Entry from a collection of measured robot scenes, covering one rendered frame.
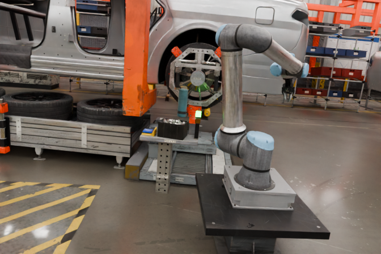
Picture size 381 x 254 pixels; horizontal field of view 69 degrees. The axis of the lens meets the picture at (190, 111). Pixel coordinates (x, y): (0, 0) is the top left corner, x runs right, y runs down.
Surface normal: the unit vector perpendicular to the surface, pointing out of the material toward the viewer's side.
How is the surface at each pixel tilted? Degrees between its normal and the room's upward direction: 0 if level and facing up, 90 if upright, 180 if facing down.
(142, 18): 90
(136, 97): 90
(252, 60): 90
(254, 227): 0
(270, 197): 90
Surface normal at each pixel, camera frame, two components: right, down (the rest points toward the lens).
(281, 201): 0.06, 0.21
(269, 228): 0.08, -0.97
